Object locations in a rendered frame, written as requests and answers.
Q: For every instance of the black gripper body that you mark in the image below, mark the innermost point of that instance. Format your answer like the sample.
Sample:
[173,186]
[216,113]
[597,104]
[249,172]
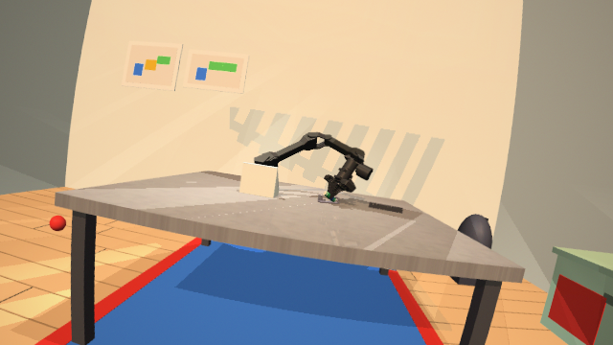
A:
[342,178]

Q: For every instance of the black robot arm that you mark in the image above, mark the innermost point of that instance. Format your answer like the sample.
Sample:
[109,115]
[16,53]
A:
[354,156]

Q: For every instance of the green and blue battery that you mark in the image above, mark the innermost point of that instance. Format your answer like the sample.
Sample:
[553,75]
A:
[326,194]

